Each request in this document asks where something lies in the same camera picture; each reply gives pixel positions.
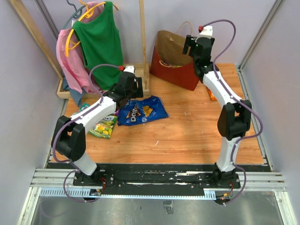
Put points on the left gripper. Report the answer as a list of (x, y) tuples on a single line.
[(138, 93)]

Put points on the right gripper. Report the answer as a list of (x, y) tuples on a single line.
[(190, 42)]

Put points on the blue Doritos chip bag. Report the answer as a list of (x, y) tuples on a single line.
[(142, 111)]

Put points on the red brown paper bag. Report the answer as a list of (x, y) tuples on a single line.
[(170, 64)]

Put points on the orange snack packet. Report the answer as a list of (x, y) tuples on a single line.
[(211, 95)]

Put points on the teal snack packet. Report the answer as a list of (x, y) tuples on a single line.
[(81, 108)]

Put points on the green Fox's candy packet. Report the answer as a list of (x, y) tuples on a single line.
[(104, 128)]

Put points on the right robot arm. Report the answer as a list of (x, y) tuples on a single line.
[(235, 117)]

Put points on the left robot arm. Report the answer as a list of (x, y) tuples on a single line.
[(69, 137)]

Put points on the aluminium corner profile right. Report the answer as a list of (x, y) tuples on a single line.
[(263, 28)]

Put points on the aluminium corner profile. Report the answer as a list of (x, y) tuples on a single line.
[(46, 15), (263, 28)]

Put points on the green tank top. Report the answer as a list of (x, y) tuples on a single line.
[(106, 72)]

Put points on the blue grey cloth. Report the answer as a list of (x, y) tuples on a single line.
[(75, 95)]

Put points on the pink shirt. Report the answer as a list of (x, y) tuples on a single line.
[(76, 74)]

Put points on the yellow clothes hanger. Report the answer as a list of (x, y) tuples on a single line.
[(94, 29)]

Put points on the grey clothes hanger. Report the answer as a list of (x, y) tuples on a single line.
[(77, 13)]

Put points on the aluminium corner profile left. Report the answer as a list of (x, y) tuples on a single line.
[(46, 15)]

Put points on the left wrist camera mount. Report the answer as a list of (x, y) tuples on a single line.
[(128, 68)]

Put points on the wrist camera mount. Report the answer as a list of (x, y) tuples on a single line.
[(128, 68), (205, 31)]

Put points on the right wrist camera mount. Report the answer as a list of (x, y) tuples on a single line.
[(205, 31)]

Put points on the wooden rack frame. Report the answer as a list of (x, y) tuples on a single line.
[(141, 70)]

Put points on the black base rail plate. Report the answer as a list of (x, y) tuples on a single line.
[(158, 179)]

